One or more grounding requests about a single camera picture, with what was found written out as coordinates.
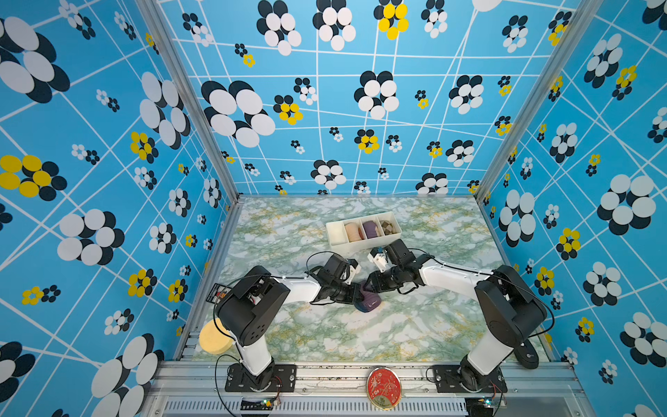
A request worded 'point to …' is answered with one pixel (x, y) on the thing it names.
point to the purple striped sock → (369, 301)
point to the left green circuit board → (265, 405)
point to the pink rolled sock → (353, 232)
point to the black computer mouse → (527, 355)
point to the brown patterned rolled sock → (387, 228)
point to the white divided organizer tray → (338, 234)
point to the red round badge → (384, 388)
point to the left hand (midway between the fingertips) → (366, 299)
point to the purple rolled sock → (370, 228)
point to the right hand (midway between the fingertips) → (369, 287)
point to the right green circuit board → (479, 407)
